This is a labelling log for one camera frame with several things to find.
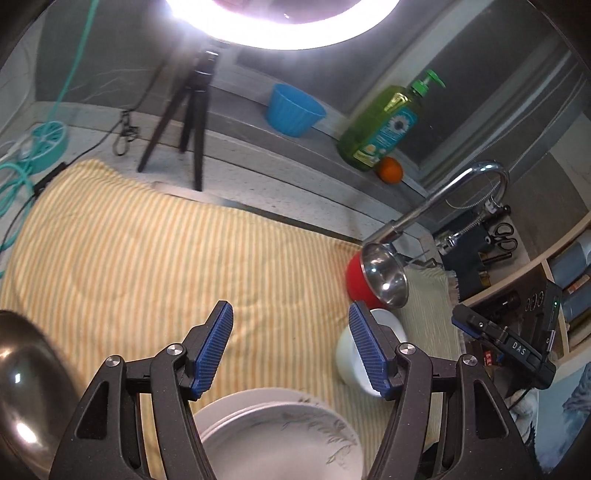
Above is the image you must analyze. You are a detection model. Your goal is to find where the grey leaf white plate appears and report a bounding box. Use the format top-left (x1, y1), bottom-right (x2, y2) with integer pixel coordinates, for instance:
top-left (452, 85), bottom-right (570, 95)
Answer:
top-left (199, 402), bottom-right (366, 480)

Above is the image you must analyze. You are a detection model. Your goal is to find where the white power cable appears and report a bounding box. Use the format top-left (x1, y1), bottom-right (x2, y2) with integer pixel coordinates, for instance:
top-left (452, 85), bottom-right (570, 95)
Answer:
top-left (0, 134), bottom-right (38, 162)

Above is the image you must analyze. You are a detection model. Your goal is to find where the black cable with remote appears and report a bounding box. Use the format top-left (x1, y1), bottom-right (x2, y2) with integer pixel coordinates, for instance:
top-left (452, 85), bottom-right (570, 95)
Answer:
top-left (0, 55), bottom-right (171, 252)

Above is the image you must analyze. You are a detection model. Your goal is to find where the green dish soap bottle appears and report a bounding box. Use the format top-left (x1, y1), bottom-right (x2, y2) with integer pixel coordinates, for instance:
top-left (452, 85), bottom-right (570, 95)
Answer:
top-left (336, 69), bottom-right (447, 172)

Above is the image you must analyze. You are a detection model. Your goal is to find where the red steel-lined bowl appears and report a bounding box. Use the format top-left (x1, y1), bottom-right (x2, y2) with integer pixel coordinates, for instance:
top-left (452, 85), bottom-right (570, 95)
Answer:
top-left (345, 243), bottom-right (411, 311)

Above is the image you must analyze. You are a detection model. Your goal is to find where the large stainless steel bowl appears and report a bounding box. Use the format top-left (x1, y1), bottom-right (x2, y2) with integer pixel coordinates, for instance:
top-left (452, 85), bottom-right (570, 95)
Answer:
top-left (0, 310), bottom-right (82, 480)

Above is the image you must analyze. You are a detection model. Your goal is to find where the blue ribbed plastic bowl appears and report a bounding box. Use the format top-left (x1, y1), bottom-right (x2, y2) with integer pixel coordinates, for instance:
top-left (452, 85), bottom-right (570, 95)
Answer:
top-left (265, 83), bottom-right (328, 138)

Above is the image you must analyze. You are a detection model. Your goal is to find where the small white bowl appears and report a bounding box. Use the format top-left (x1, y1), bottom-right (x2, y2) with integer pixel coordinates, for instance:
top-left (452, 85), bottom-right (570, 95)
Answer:
top-left (335, 308), bottom-right (408, 397)

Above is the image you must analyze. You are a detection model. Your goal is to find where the teal hose reel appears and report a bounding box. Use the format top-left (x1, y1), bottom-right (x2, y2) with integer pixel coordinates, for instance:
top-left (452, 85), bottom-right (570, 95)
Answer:
top-left (0, 0), bottom-right (100, 254)

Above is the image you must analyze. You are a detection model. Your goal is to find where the blue printed cloth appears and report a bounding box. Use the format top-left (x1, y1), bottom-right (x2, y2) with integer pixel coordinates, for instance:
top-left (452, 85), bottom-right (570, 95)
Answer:
top-left (531, 373), bottom-right (591, 474)

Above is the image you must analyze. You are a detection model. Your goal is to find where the black tripod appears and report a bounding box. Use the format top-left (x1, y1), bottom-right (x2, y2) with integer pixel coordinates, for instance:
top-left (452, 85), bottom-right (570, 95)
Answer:
top-left (137, 48), bottom-right (221, 192)

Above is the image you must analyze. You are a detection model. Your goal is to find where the round teal power strip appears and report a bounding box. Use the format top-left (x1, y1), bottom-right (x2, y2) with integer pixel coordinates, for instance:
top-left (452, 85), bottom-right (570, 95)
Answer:
top-left (30, 121), bottom-right (70, 174)

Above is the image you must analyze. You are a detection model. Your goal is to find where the green striped fringed cloth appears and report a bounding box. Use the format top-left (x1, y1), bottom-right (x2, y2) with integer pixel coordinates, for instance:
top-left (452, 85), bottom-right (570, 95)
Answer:
top-left (396, 267), bottom-right (468, 363)

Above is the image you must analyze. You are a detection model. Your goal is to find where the chrome kitchen faucet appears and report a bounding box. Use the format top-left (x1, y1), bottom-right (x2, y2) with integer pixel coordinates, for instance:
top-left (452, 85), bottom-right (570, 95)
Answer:
top-left (362, 160), bottom-right (509, 246)

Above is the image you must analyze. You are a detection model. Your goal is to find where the wooden shelf unit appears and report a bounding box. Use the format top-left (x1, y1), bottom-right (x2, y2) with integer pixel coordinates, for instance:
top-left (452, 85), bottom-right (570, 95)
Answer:
top-left (462, 226), bottom-right (591, 370)

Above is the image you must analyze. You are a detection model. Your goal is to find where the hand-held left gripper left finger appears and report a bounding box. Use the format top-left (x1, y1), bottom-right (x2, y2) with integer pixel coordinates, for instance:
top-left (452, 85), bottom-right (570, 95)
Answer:
top-left (48, 300), bottom-right (234, 480)

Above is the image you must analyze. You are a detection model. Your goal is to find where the yellow striped towel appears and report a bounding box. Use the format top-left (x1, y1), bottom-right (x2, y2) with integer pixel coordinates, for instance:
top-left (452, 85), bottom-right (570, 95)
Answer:
top-left (0, 159), bottom-right (462, 480)

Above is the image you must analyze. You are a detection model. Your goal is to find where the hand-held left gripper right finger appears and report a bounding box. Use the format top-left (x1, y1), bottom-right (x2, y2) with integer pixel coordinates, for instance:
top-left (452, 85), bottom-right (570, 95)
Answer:
top-left (348, 301), bottom-right (539, 480)

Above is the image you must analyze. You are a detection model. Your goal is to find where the black knife block with scissors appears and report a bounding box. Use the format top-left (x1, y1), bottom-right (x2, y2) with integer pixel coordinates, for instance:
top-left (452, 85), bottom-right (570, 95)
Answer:
top-left (442, 217), bottom-right (520, 288)

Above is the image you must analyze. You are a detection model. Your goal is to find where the orange fruit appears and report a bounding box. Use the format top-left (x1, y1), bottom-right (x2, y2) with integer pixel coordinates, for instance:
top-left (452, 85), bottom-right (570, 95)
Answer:
top-left (377, 157), bottom-right (404, 184)

